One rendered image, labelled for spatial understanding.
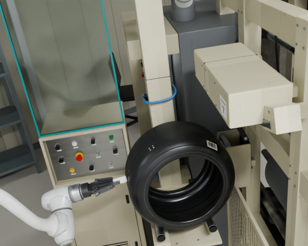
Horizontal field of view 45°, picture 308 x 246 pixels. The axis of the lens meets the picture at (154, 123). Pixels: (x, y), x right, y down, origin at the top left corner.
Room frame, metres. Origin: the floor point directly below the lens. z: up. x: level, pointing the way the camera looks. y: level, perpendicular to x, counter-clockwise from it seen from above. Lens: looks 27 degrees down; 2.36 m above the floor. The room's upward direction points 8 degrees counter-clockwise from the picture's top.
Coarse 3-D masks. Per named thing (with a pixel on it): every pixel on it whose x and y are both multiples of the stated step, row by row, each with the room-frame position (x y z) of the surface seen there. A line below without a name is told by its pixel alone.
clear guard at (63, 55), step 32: (0, 0) 2.13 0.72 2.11; (32, 0) 2.14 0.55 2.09; (64, 0) 2.15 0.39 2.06; (96, 0) 2.15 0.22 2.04; (32, 32) 2.13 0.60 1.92; (64, 32) 2.14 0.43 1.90; (96, 32) 2.15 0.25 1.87; (32, 64) 2.13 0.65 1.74; (64, 64) 2.14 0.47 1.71; (96, 64) 2.15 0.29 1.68; (32, 96) 2.13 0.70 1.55; (64, 96) 2.14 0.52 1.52; (96, 96) 2.15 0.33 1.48; (64, 128) 2.14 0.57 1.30
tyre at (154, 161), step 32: (160, 128) 1.69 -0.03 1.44; (192, 128) 1.66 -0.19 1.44; (128, 160) 1.67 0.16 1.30; (160, 160) 1.50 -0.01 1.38; (224, 160) 1.54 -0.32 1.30; (160, 192) 1.75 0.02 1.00; (192, 192) 1.77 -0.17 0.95; (224, 192) 1.53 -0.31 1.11; (160, 224) 1.48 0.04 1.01; (192, 224) 1.50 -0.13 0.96
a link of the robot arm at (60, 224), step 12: (0, 192) 1.40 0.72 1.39; (0, 204) 1.38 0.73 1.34; (12, 204) 1.39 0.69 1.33; (24, 216) 1.37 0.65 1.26; (36, 216) 1.40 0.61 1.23; (60, 216) 1.44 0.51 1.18; (72, 216) 1.48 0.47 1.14; (36, 228) 1.37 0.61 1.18; (48, 228) 1.39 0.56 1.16; (60, 228) 1.39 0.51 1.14; (72, 228) 1.42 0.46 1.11; (60, 240) 1.37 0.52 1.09; (72, 240) 1.39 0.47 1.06
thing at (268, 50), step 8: (264, 32) 4.86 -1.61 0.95; (264, 40) 4.89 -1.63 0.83; (264, 48) 4.89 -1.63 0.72; (272, 48) 4.80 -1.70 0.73; (280, 48) 4.75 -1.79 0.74; (264, 56) 4.89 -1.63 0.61; (272, 56) 4.80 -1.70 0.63; (280, 56) 4.76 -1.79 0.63; (272, 64) 4.80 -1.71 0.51; (280, 64) 4.76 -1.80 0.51; (280, 72) 4.77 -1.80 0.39
